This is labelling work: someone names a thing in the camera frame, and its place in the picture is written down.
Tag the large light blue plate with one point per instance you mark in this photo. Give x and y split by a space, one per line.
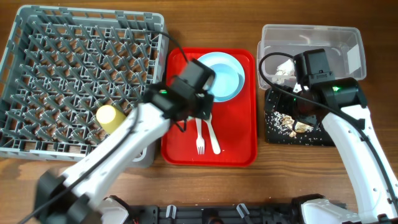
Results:
221 57

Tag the small light blue bowl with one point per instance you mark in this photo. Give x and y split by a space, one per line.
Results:
226 82

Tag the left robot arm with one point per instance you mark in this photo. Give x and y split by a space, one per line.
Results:
78 194

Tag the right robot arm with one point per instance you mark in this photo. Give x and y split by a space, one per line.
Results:
341 107

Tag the white plastic spoon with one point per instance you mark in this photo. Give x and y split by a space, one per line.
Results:
214 142

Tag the clear plastic bin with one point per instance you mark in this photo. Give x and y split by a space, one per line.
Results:
343 45

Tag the yellow cup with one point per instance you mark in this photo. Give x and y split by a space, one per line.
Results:
109 118

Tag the grey dishwasher rack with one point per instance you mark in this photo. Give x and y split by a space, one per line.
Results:
61 64

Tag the red plastic tray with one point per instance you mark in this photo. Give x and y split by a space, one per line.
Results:
234 123

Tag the black tray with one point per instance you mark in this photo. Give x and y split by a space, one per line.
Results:
318 137

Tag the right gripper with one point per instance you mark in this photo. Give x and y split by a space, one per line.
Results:
282 102

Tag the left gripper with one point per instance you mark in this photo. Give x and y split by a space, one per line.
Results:
209 101

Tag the white plastic fork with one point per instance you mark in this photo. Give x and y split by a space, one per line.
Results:
200 142

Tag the crumpled white tissue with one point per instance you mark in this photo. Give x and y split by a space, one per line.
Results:
284 72

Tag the food scraps and rice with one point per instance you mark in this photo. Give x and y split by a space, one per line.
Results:
285 125

